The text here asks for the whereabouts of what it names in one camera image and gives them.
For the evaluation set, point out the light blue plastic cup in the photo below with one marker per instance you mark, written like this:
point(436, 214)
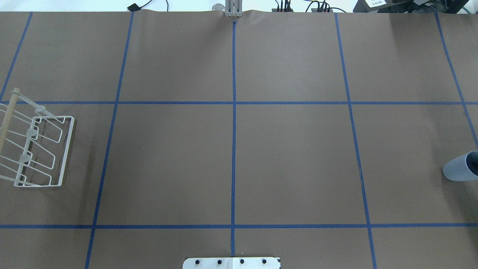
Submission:
point(463, 168)

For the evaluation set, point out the small black device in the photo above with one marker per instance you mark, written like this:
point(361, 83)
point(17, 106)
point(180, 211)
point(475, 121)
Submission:
point(134, 7)

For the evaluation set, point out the black box with label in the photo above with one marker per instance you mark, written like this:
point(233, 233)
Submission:
point(382, 6)

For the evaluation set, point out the aluminium frame post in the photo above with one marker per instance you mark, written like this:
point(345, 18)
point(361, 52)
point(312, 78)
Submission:
point(233, 8)

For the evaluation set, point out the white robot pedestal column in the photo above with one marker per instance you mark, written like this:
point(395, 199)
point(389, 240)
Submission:
point(232, 263)

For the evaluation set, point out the white wire cup holder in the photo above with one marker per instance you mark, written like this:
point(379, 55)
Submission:
point(35, 143)

